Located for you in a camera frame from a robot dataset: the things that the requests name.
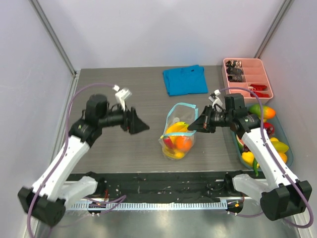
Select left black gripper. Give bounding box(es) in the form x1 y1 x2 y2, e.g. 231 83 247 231
99 100 149 134

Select toy orange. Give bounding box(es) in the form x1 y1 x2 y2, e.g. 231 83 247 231
175 136 193 153

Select clear zip top bag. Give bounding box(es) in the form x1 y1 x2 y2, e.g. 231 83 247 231
159 103 198 158

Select red toy chili pepper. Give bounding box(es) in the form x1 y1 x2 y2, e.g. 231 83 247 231
162 136 174 149

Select yellow toy mango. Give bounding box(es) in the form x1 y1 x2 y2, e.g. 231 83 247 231
163 150 186 160

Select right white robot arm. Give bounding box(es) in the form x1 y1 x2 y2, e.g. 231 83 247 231
188 93 314 223

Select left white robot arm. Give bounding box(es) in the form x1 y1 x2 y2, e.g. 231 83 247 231
18 89 149 228

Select blue folded cloth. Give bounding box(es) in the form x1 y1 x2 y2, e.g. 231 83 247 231
162 65 209 96

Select toy watermelon slice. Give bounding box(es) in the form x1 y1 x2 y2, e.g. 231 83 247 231
235 135 245 154

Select black clips in tray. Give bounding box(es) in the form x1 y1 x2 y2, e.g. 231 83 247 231
225 59 244 83

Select red clips in tray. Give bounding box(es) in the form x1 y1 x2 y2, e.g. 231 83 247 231
248 84 270 98

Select pink compartment tray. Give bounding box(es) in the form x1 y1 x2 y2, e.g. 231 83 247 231
222 58 273 104

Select green toy chili pepper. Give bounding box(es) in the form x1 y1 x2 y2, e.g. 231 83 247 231
252 158 259 177

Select red toy strawberry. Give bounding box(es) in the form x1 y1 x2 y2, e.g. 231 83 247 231
264 122 275 136

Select teal fruit tray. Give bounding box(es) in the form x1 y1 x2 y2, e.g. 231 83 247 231
231 115 293 170

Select toy starfruit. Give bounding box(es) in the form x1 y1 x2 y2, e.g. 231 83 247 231
270 137 289 153

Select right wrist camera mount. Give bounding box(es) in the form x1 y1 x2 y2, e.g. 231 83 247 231
209 89 223 112

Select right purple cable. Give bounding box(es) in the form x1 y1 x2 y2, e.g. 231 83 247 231
217 88 315 229

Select purple cable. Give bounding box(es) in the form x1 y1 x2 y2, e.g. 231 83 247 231
26 83 127 238
217 88 315 229

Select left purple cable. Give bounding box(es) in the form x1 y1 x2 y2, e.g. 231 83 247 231
26 83 127 238

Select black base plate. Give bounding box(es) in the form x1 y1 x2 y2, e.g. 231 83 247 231
66 171 255 204

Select slotted cable duct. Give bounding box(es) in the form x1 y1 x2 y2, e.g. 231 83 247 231
68 200 227 212

